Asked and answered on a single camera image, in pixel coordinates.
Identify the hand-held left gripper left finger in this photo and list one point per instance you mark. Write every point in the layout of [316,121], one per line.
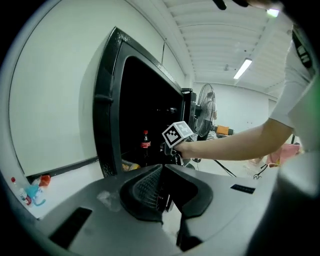
[140,200]

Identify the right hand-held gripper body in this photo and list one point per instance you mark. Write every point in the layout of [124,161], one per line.
[176,133]

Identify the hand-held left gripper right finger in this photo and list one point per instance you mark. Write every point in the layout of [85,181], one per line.
[195,197]

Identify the red cola bottle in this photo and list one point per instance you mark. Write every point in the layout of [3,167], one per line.
[145,147]

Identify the black microwave oven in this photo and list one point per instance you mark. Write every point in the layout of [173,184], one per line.
[150,107]

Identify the person's right forearm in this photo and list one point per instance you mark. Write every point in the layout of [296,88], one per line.
[225,146]

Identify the yellow packet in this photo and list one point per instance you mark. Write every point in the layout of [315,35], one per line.
[131,166]

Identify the black standing fan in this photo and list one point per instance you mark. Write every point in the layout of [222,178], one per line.
[205,110]

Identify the black tripod leg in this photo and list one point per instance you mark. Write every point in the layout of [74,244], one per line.
[225,168]

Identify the orange cushion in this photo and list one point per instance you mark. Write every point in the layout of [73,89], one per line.
[222,130]

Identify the long ceiling tube light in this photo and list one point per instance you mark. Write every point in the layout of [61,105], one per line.
[242,68]
[273,12]

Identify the red snack packet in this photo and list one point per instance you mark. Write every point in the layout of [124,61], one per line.
[45,180]

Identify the pink bag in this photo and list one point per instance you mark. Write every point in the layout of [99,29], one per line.
[282,155]

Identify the blue face mask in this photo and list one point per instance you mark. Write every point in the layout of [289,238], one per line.
[35,193]

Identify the small red-labelled bottle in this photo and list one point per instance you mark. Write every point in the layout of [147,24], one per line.
[25,196]

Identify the clear red-capped bottle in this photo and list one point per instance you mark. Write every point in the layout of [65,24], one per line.
[13,182]

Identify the person's white t-shirt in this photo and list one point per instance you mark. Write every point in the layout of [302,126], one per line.
[300,95]

